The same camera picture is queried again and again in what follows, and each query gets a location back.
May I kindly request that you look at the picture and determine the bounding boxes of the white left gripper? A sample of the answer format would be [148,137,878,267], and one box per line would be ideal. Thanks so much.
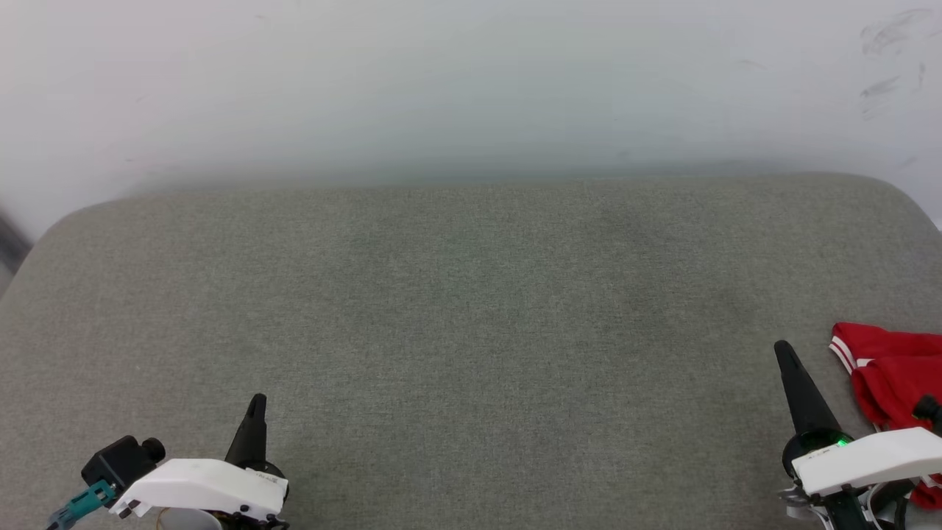
[109,393,289,530]

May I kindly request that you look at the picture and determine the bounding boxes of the red basketball jersey number 23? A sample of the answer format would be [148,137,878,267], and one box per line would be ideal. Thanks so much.
[829,322,942,511]

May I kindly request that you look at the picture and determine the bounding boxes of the teal left cable connector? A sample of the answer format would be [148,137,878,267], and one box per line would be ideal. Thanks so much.
[47,479,118,530]

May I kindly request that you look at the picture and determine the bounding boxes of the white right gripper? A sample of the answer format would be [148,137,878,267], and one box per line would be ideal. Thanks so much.
[773,339,942,509]

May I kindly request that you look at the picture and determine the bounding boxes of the grey fabric sofa seat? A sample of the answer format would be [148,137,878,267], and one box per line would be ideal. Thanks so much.
[0,172,942,530]

